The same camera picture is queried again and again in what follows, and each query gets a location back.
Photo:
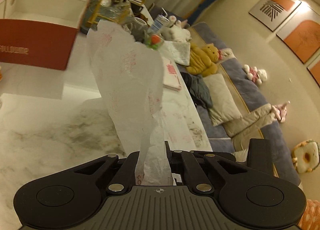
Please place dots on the folded white bag red print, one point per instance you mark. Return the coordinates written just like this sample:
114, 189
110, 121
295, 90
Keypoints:
171, 77

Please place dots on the yellow cat plush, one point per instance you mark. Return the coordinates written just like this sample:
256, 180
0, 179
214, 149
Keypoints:
202, 62

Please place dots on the small orange white box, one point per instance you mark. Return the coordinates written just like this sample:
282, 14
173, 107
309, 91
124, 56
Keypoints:
1, 72

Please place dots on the toast plush toy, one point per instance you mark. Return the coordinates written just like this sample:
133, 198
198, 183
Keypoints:
306, 156

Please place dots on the beige sofa cushion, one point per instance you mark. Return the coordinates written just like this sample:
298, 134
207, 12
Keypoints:
250, 122

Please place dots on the white patterned pillow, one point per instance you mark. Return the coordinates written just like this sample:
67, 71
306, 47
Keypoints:
177, 52

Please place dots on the wooden cup rack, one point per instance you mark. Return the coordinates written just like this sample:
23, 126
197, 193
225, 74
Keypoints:
92, 16

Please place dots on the dark clothes pile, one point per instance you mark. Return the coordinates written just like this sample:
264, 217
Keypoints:
200, 90

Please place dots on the beige pillow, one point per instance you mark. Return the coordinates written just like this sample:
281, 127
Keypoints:
222, 100

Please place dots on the clear glass cup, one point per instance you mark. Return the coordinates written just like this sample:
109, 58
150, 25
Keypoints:
106, 0

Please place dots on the green orange toy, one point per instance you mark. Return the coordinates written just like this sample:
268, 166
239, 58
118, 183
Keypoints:
155, 41

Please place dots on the white orange striped wall picture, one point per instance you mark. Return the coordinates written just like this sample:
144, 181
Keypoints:
277, 0

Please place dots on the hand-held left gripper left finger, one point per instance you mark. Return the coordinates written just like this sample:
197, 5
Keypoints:
130, 167

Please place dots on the white pink-print shopping bag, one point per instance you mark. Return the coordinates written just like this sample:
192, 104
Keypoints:
130, 82

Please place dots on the red cardboard box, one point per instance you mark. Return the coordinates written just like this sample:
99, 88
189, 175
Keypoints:
37, 45

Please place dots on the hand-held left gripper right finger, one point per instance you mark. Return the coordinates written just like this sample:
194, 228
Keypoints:
188, 168

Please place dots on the pink white bear plush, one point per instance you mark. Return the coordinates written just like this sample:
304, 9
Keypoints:
255, 74

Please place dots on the white cat plush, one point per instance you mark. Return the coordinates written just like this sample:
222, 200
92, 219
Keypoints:
177, 32

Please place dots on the pink rabbit plush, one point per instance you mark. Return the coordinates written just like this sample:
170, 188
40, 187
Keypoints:
281, 112

